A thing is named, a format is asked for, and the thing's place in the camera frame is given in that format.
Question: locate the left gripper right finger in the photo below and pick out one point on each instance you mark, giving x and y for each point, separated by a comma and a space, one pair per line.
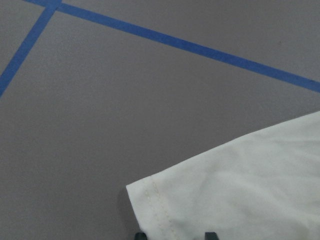
211, 236

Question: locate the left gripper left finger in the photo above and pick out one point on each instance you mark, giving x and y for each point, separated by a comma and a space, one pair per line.
140, 236

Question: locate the beige long-sleeve printed shirt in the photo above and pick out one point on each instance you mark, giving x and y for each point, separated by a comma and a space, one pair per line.
264, 185

